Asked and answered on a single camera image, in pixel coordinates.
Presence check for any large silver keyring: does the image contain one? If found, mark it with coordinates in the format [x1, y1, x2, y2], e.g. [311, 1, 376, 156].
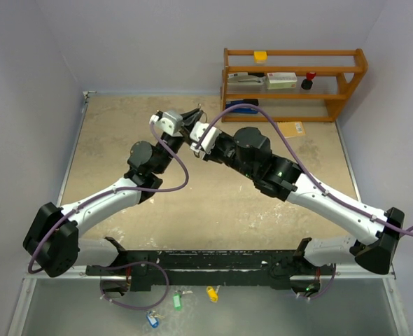
[197, 104, 208, 123]

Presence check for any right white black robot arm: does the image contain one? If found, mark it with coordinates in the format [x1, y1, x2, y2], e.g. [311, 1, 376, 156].
[199, 126, 405, 275]

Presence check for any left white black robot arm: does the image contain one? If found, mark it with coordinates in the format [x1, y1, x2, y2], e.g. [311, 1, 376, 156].
[22, 107, 204, 278]

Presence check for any blue black stapler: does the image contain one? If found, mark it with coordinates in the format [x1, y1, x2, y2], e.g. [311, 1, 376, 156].
[225, 99, 259, 115]

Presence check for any grey black stapler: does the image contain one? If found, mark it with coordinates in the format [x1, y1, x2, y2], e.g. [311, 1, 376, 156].
[227, 72, 265, 86]

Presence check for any white green box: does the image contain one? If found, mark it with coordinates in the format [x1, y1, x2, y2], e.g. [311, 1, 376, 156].
[266, 72, 298, 90]

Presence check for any yellow tape measure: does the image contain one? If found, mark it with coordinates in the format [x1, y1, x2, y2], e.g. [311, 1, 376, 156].
[253, 50, 267, 64]

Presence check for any wooden shelf rack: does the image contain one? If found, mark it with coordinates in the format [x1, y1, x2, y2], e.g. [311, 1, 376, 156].
[220, 48, 368, 122]

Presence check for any red black stamp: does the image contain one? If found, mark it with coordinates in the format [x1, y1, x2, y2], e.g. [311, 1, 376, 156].
[301, 72, 316, 90]

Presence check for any yellow tag key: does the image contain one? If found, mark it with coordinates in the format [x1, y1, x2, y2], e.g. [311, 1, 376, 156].
[206, 285, 221, 303]

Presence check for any green tag key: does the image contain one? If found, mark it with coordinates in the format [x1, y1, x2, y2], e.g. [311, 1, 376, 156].
[172, 290, 193, 311]

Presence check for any blue tag key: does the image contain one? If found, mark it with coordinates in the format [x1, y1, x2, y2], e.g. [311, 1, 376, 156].
[146, 310, 165, 328]

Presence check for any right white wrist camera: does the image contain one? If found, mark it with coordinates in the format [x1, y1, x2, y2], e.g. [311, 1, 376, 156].
[190, 121, 221, 158]

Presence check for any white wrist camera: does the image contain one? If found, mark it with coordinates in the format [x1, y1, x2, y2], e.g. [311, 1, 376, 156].
[149, 111, 183, 137]
[190, 121, 221, 158]

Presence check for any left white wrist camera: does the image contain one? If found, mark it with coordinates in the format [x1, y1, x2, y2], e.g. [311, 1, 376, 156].
[149, 111, 183, 137]

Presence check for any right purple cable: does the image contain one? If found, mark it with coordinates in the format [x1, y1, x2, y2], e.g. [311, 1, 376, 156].
[195, 104, 413, 301]

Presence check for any purple cable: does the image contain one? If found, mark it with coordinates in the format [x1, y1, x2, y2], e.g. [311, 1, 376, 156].
[27, 120, 189, 310]
[195, 104, 413, 301]

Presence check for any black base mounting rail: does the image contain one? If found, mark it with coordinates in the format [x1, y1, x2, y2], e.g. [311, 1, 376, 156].
[86, 248, 335, 292]

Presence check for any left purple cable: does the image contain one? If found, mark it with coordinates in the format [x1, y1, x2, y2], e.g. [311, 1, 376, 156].
[27, 120, 189, 310]

